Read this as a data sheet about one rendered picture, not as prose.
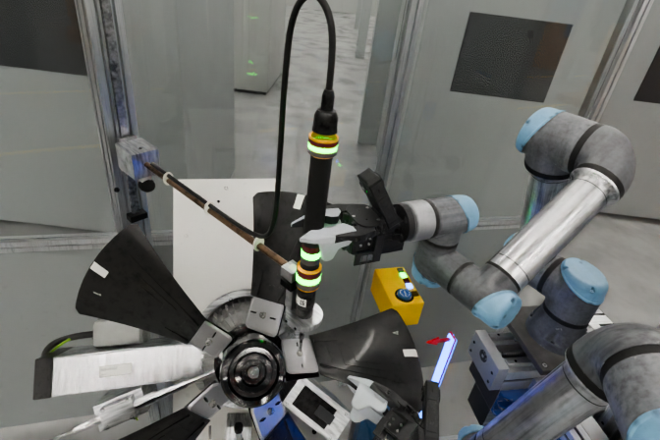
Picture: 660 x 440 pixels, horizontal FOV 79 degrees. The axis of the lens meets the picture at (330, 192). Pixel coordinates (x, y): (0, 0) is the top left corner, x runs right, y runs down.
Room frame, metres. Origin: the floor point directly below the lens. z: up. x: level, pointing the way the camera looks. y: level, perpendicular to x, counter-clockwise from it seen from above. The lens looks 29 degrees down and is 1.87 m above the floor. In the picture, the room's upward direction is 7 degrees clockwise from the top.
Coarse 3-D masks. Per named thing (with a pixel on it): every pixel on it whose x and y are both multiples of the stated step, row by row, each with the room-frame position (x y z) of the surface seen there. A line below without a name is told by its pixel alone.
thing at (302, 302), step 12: (324, 96) 0.54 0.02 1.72; (324, 108) 0.54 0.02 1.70; (324, 120) 0.53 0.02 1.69; (336, 120) 0.54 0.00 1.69; (324, 132) 0.53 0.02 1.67; (336, 132) 0.54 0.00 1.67; (300, 300) 0.53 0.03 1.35; (312, 300) 0.53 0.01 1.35; (300, 312) 0.53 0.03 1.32; (312, 312) 0.54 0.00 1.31
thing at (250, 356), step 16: (240, 336) 0.54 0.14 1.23; (256, 336) 0.52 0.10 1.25; (224, 352) 0.51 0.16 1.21; (240, 352) 0.49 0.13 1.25; (256, 352) 0.50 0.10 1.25; (272, 352) 0.50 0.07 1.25; (224, 368) 0.46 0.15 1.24; (240, 368) 0.47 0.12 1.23; (272, 368) 0.48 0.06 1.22; (224, 384) 0.44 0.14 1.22; (240, 384) 0.45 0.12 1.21; (256, 384) 0.46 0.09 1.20; (272, 384) 0.47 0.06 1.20; (240, 400) 0.43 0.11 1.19; (256, 400) 0.44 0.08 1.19
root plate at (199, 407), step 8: (216, 384) 0.46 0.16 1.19; (208, 392) 0.45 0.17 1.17; (216, 392) 0.46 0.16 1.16; (200, 400) 0.44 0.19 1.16; (208, 400) 0.45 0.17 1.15; (216, 400) 0.47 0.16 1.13; (224, 400) 0.48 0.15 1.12; (192, 408) 0.43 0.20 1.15; (200, 408) 0.44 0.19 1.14; (208, 408) 0.45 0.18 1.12; (216, 408) 0.47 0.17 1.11; (208, 416) 0.46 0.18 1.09
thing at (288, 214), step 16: (256, 192) 0.77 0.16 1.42; (272, 192) 0.76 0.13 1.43; (288, 192) 0.75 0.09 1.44; (256, 208) 0.75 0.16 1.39; (288, 208) 0.73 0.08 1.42; (304, 208) 0.72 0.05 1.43; (256, 224) 0.73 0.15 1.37; (288, 224) 0.70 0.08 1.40; (272, 240) 0.69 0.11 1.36; (288, 240) 0.67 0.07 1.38; (256, 256) 0.68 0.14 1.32; (288, 256) 0.65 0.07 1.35; (320, 256) 0.64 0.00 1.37; (256, 272) 0.65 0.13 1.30; (272, 272) 0.63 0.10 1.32; (256, 288) 0.62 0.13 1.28; (272, 288) 0.61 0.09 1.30
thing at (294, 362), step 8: (288, 344) 0.57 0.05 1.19; (296, 344) 0.57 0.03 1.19; (304, 344) 0.58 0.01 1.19; (288, 352) 0.55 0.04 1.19; (296, 352) 0.55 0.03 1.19; (304, 352) 0.55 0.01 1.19; (312, 352) 0.56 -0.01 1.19; (288, 360) 0.52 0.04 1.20; (296, 360) 0.53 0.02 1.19; (304, 360) 0.53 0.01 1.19; (312, 360) 0.53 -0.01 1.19; (288, 368) 0.50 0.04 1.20; (296, 368) 0.51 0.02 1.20; (304, 368) 0.51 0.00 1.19; (312, 368) 0.52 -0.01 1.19
